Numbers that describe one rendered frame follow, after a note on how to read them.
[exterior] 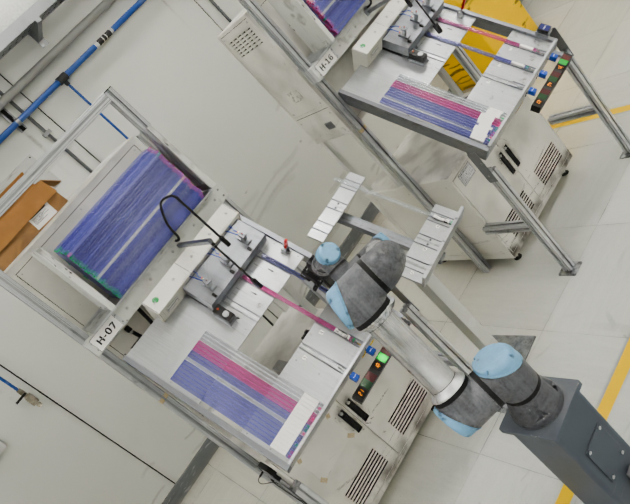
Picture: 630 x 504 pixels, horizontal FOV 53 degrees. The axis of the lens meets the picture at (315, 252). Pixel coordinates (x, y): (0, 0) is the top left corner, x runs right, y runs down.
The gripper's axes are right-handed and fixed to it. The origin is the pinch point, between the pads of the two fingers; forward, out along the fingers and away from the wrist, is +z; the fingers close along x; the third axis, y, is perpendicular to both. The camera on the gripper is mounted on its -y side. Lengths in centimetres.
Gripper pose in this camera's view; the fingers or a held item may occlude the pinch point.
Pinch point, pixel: (318, 286)
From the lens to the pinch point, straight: 233.6
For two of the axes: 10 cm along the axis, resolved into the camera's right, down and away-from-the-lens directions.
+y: -8.3, -5.5, 0.7
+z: -1.4, 3.3, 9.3
